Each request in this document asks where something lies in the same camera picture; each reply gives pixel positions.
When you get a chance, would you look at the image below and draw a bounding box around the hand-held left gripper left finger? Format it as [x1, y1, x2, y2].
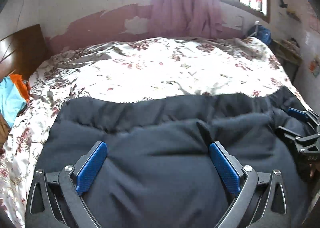
[25, 140, 108, 228]

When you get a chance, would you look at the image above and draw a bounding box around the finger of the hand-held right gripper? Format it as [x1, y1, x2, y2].
[275, 126, 320, 153]
[287, 107, 320, 125]

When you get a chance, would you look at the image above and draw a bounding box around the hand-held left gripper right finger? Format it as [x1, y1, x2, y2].
[209, 141, 288, 228]

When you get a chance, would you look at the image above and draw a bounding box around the dark navy padded jacket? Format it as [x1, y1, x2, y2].
[37, 85, 315, 228]

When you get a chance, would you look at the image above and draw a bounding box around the small wooden side table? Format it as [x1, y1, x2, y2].
[272, 39, 303, 86]

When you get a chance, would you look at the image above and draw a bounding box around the blue bag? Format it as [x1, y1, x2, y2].
[247, 25, 272, 46]

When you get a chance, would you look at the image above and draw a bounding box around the floral white bedsheet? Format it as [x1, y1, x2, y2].
[0, 36, 310, 221]

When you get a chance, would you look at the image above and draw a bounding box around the brown wooden headboard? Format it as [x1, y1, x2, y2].
[0, 24, 48, 79]

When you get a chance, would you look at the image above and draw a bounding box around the pink curtain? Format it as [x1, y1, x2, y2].
[146, 0, 223, 40]

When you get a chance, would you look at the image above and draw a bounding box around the colourful wall sticker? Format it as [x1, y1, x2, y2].
[309, 58, 320, 79]

